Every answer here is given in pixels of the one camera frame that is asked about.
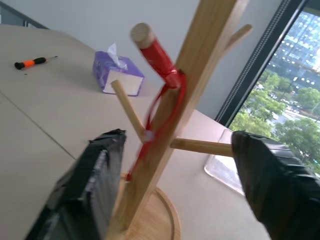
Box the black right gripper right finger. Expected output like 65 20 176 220
230 130 320 240

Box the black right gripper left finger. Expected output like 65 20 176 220
25 128 127 240

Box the red ribbon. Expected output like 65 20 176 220
126 37 188 182

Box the wooden tree stand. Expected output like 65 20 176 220
105 0 253 240

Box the clear plastic tray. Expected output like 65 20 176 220
203 128 246 196

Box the purple tissue box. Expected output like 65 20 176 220
92 42 146 97

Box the orange and black screwdriver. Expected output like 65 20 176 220
14 55 59 70

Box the black window frame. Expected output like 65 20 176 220
214 0 311 127

